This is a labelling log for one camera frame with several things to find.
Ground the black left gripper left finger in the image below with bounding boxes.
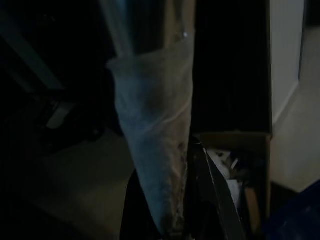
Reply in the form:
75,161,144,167
119,172,151,240

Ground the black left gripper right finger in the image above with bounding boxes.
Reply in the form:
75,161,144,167
188,138,247,240

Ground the brown cardboard box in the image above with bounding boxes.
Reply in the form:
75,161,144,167
196,131,275,227

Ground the blue dustpan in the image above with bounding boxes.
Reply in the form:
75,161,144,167
268,183,320,240

